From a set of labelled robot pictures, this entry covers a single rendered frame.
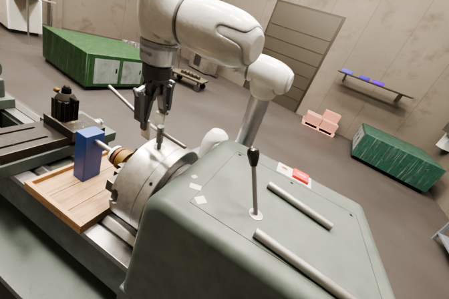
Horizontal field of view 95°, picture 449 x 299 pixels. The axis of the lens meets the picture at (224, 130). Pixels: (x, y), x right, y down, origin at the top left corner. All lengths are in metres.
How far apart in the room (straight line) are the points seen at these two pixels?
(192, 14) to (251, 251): 0.48
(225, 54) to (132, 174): 0.44
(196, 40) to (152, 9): 0.12
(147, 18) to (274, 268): 0.57
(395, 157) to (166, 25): 6.26
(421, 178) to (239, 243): 6.34
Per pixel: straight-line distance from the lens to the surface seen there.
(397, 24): 8.63
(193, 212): 0.50
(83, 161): 1.01
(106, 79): 4.42
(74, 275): 1.23
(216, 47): 0.41
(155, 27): 0.50
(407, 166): 6.56
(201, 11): 0.43
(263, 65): 0.93
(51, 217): 1.07
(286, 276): 0.50
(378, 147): 6.38
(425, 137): 8.74
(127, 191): 0.68
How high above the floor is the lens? 1.61
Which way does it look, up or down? 23 degrees down
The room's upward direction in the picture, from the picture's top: 22 degrees clockwise
